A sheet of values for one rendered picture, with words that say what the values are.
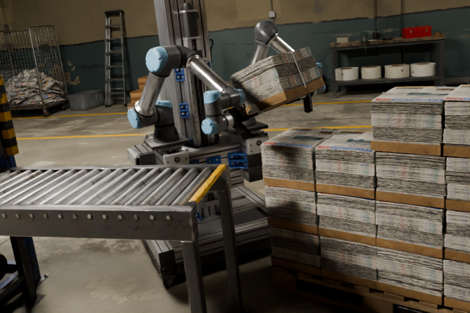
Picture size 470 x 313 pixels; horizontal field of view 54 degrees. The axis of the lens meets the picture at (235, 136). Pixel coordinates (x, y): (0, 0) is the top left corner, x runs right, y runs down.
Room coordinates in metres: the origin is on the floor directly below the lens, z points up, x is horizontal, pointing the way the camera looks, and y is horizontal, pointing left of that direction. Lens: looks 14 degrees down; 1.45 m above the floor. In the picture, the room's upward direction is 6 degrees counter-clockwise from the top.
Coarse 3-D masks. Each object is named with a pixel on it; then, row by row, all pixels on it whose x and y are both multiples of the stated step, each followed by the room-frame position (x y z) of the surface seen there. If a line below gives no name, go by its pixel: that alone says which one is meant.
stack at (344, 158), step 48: (288, 144) 2.21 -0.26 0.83; (336, 144) 2.13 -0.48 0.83; (288, 192) 2.20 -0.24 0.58; (432, 192) 1.81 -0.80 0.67; (288, 240) 2.22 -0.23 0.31; (336, 240) 2.05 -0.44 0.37; (432, 240) 1.81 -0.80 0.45; (288, 288) 2.22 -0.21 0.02; (336, 288) 2.06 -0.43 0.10; (432, 288) 1.80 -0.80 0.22
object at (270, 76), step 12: (264, 60) 2.23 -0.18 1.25; (276, 60) 2.23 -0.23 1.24; (288, 60) 2.31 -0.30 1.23; (240, 72) 2.33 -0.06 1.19; (252, 72) 2.28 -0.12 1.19; (264, 72) 2.24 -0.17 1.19; (276, 72) 2.20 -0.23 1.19; (288, 72) 2.26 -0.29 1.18; (240, 84) 2.34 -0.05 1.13; (252, 84) 2.29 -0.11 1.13; (264, 84) 2.24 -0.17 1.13; (276, 84) 2.20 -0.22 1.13; (288, 84) 2.22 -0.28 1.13; (252, 96) 2.29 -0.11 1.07; (264, 96) 2.24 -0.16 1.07; (300, 96) 2.27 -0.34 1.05
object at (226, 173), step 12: (0, 168) 2.39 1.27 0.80; (12, 168) 2.37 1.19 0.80; (24, 168) 2.34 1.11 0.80; (36, 168) 2.32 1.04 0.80; (48, 168) 2.30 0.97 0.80; (60, 168) 2.28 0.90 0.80; (72, 168) 2.25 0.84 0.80; (84, 168) 2.23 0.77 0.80; (96, 168) 2.21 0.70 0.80; (108, 168) 2.19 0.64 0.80; (120, 168) 2.18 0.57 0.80; (228, 168) 2.06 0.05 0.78; (216, 180) 2.05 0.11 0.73; (228, 180) 2.04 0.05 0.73
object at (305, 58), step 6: (306, 48) 2.46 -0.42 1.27; (300, 54) 2.40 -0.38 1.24; (306, 54) 2.44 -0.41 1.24; (300, 60) 2.37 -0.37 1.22; (306, 60) 2.42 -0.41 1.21; (312, 60) 2.45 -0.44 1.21; (306, 66) 2.39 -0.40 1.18; (312, 66) 2.43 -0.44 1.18; (306, 72) 2.38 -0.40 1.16; (312, 72) 2.42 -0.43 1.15; (318, 72) 2.46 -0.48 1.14; (306, 78) 2.35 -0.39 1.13; (312, 78) 2.39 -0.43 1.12; (318, 78) 2.43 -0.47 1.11
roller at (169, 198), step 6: (192, 168) 2.06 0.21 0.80; (186, 174) 1.99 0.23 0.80; (192, 174) 1.99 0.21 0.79; (198, 174) 2.04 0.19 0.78; (180, 180) 1.90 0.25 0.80; (186, 180) 1.91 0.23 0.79; (192, 180) 1.96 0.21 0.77; (174, 186) 1.84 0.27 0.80; (180, 186) 1.85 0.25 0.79; (186, 186) 1.88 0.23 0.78; (168, 192) 1.77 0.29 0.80; (174, 192) 1.78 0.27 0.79; (180, 192) 1.82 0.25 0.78; (162, 198) 1.70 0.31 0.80; (168, 198) 1.71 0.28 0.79; (174, 198) 1.75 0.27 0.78; (156, 204) 1.65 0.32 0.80; (162, 204) 1.66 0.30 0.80; (168, 204) 1.68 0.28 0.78
